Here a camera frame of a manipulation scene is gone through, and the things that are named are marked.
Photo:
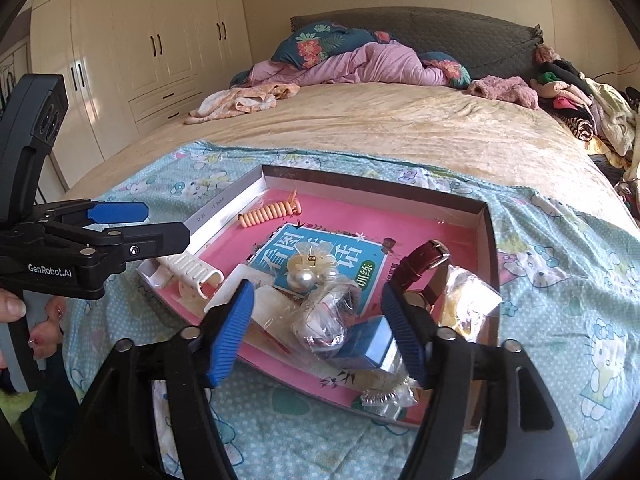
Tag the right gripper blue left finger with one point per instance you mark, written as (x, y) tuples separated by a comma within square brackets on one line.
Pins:
[(229, 322)]

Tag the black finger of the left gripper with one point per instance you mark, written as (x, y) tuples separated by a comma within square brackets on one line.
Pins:
[(133, 243)]

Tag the white hair claw clip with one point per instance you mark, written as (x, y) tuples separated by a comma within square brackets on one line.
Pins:
[(191, 272)]

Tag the blue small jewelry box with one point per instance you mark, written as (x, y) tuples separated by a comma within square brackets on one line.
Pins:
[(369, 345)]

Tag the yellow bangles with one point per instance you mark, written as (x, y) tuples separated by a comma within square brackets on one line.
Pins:
[(468, 301)]

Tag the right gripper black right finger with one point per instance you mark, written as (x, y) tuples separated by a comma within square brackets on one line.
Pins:
[(440, 361)]

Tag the beige bed cover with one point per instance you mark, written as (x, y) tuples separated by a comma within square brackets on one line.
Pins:
[(496, 141)]

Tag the floral dark blue pillow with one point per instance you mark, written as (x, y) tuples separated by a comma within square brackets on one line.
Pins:
[(316, 42)]

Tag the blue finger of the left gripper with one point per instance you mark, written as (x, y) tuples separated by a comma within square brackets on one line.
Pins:
[(117, 212)]

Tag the dark grey headboard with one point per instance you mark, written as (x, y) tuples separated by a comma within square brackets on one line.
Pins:
[(482, 44)]

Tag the pile of clothes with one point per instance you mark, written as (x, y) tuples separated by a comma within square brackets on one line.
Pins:
[(599, 115)]

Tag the cream wardrobe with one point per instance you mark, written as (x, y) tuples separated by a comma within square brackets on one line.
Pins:
[(132, 66)]

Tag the plastic bag with beads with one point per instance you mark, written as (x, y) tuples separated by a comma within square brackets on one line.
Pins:
[(321, 323)]

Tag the grey cardboard box tray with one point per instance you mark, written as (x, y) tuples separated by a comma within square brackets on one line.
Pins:
[(263, 177)]

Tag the peach clothes on bed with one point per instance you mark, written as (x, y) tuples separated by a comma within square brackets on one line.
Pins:
[(239, 101)]

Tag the small crinkled plastic bag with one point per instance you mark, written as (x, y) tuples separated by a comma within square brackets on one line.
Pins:
[(392, 400)]

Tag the pink fuzzy garment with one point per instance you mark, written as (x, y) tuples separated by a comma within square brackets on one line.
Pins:
[(512, 90)]

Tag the pink purple quilt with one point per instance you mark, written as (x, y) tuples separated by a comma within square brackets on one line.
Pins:
[(387, 63)]

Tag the pink Chinese book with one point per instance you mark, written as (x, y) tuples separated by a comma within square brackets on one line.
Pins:
[(254, 235)]

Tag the Hello Kitty blue blanket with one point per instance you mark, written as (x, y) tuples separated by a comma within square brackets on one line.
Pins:
[(569, 282)]

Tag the brown leather strap watch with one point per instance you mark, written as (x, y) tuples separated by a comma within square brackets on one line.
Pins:
[(431, 257)]

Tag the pearl hair clip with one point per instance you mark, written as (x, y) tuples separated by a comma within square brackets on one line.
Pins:
[(311, 265)]

